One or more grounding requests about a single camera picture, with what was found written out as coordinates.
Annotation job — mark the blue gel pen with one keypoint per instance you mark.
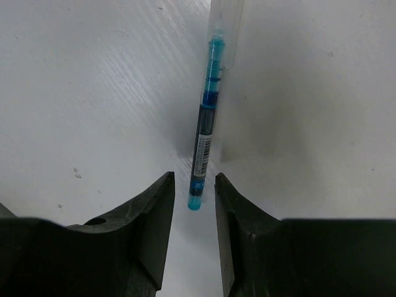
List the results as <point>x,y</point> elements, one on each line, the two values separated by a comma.
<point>222,38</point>

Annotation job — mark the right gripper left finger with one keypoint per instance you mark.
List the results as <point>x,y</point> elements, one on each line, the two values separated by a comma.
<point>118,253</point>

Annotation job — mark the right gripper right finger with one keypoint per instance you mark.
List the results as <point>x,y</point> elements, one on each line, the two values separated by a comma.
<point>264,256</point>

